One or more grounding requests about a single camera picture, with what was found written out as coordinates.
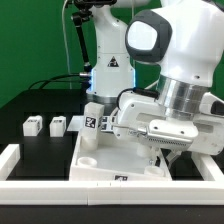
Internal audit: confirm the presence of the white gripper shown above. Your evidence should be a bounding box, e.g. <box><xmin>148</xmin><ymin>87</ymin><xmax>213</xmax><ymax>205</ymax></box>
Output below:
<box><xmin>112</xmin><ymin>92</ymin><xmax>224</xmax><ymax>167</ymax></box>

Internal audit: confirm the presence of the white square table top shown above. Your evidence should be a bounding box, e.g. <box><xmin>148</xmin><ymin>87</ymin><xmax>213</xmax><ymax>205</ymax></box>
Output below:
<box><xmin>69</xmin><ymin>132</ymin><xmax>172</xmax><ymax>181</ymax></box>

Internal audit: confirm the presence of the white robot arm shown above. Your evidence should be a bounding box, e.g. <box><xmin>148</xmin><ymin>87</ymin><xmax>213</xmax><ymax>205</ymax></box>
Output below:
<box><xmin>110</xmin><ymin>0</ymin><xmax>224</xmax><ymax>157</ymax></box>

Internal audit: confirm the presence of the white U-shaped obstacle fence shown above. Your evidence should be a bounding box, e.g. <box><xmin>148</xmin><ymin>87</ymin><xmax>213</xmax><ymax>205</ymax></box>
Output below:
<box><xmin>0</xmin><ymin>144</ymin><xmax>224</xmax><ymax>205</ymax></box>

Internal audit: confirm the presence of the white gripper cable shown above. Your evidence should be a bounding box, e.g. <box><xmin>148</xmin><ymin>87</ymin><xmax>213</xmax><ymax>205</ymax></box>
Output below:
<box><xmin>116</xmin><ymin>81</ymin><xmax>161</xmax><ymax>108</ymax></box>

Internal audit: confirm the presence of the white AprilTag base plate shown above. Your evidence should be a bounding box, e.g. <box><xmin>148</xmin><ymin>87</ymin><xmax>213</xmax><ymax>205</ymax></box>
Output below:
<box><xmin>67</xmin><ymin>116</ymin><xmax>112</xmax><ymax>132</ymax></box>

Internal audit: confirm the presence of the black cable bundle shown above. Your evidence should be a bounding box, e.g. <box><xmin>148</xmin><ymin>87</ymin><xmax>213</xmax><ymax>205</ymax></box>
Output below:
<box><xmin>27</xmin><ymin>73</ymin><xmax>91</xmax><ymax>91</ymax></box>

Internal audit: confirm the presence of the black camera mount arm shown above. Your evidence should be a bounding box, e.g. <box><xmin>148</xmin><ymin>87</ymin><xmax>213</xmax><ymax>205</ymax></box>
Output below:
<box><xmin>71</xmin><ymin>0</ymin><xmax>117</xmax><ymax>72</ymax></box>

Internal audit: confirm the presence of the white hanging cable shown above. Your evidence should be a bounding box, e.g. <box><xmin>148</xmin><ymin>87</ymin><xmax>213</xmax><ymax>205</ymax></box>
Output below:
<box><xmin>61</xmin><ymin>0</ymin><xmax>74</xmax><ymax>90</ymax></box>

